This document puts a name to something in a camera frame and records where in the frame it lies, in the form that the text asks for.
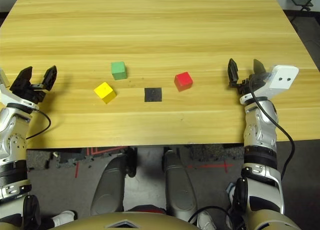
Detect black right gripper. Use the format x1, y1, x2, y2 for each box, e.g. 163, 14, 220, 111
227, 57, 269, 97

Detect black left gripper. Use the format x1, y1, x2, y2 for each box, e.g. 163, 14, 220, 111
9, 64, 58, 105

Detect red wooden block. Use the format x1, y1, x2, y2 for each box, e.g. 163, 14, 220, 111
173, 71, 194, 93

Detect yellow wooden block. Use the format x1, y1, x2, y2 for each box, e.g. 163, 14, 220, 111
93, 81, 118, 105

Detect green wooden block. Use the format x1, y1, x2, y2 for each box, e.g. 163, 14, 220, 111
110, 61, 128, 81

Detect black stand with tablet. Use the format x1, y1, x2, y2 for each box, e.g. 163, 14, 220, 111
289, 0, 315, 13

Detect black square marker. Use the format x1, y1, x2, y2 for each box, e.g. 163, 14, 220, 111
144, 87, 163, 103

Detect silver robot left leg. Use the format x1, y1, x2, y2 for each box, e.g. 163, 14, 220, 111
90, 153, 127, 216

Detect silver robot leg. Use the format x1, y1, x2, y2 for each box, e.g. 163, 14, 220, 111
162, 149, 198, 223
90, 153, 127, 216

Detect silver robot right leg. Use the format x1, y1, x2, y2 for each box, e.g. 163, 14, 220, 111
162, 149, 198, 223

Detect white shoe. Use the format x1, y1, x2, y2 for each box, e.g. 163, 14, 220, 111
197, 211, 216, 230
51, 209, 77, 227

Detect gold robot torso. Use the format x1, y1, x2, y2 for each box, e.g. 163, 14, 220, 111
49, 211, 201, 230

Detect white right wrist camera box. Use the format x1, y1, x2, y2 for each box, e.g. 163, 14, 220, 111
239, 64, 300, 101

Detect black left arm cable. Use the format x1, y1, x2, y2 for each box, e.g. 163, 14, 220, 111
24, 107, 52, 141

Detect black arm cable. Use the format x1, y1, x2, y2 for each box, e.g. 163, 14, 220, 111
24, 107, 52, 141
248, 77, 295, 181

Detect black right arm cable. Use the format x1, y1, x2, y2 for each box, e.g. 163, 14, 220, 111
248, 77, 295, 181

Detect black floor cable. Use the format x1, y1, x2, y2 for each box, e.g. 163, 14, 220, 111
187, 205, 247, 230

